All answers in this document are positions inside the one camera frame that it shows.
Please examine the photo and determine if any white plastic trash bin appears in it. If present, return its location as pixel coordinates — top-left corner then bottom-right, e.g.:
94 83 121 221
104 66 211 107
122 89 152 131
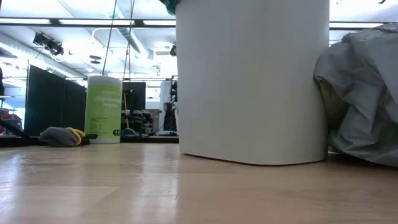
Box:
175 0 330 166

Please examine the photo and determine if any grey plastic bin liner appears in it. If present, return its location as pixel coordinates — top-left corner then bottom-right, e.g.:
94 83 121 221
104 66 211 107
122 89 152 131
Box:
313 23 398 169

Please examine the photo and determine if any white pillar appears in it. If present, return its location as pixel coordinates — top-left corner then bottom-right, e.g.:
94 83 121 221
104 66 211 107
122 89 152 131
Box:
159 80 172 131

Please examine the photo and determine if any green disinfecting wipes canister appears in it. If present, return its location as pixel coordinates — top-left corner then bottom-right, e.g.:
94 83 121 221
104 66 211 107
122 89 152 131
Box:
84 75 123 144

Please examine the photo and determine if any black ceiling spotlight fixture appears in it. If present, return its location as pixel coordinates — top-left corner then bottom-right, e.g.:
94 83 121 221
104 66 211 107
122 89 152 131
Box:
32 32 65 57

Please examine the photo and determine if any yellow handled floor tool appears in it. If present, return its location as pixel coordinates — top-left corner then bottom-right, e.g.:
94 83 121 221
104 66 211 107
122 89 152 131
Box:
120 90 138 138

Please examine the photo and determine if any grey pouch with yellow strap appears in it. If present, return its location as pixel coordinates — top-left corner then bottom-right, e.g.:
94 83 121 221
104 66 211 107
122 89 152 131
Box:
37 126 91 148

